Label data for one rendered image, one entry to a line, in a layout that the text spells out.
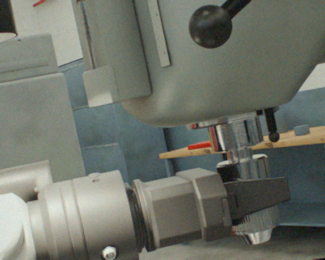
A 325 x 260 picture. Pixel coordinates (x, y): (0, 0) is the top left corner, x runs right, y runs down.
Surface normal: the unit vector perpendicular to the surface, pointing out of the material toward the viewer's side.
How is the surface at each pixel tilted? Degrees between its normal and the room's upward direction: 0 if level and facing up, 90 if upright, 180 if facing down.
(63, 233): 82
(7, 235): 63
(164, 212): 90
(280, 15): 108
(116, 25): 90
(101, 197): 53
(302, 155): 90
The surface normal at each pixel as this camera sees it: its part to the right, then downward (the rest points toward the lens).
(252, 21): 0.52, 0.26
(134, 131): 0.57, -0.07
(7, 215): 0.07, -0.43
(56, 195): -0.04, -0.77
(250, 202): 0.18, 0.02
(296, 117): -0.80, 0.20
